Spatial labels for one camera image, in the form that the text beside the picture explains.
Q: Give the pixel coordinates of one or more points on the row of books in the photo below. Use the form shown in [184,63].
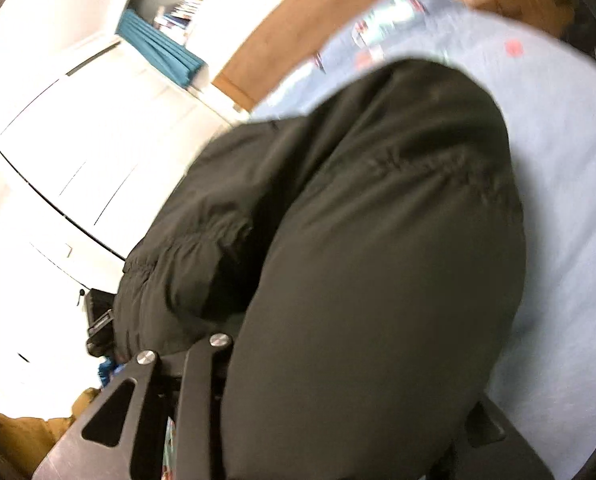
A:
[193,0]

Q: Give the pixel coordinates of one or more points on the teal curtain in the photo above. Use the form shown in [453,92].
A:
[163,52]

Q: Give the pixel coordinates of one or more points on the blue printed bedspread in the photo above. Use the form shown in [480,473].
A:
[552,210]

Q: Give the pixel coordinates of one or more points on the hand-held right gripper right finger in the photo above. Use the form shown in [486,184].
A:
[492,430]

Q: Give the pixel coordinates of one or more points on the white wardrobe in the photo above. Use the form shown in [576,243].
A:
[78,160]

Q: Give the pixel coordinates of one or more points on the black hooded puffer jacket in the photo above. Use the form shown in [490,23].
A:
[353,260]

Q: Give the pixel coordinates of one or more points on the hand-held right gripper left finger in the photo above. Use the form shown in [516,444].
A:
[198,385]

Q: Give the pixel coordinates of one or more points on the wooden headboard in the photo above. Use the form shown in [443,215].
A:
[258,65]

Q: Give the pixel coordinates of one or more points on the brown cloth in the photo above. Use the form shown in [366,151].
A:
[23,435]

